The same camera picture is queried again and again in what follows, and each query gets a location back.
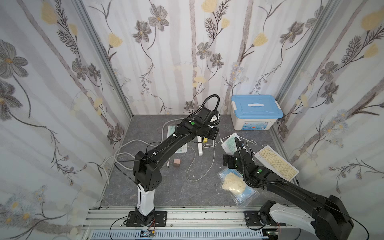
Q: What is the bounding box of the white USB cable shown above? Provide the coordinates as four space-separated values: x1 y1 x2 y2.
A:
166 136 229 183

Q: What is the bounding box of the white power strip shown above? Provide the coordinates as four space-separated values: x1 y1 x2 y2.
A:
197 136 204 156

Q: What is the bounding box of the green keyboard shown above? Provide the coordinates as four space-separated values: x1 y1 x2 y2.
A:
221 133 239 155
167 125 188 154

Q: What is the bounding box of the pink USB charger end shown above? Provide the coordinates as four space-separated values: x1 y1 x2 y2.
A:
173 159 181 167

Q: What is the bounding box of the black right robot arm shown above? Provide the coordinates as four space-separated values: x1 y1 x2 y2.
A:
223 137 358 240

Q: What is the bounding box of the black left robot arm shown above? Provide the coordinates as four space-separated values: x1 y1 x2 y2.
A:
124 94 220 227

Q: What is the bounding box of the bag of gloves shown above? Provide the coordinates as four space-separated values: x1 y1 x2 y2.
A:
217 168 260 207

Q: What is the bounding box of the blue lid storage box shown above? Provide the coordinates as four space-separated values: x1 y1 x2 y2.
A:
231 95 284 131

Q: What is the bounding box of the yellow wireless keyboard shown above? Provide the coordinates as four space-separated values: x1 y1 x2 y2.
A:
255 146 299 182

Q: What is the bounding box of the white power strip cord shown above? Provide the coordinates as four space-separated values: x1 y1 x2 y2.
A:
101 117 187 187

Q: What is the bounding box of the white ribbed cable duct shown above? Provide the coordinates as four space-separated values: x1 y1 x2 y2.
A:
88 229 268 240

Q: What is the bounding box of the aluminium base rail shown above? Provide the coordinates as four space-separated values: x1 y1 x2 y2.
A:
77 205 331 240

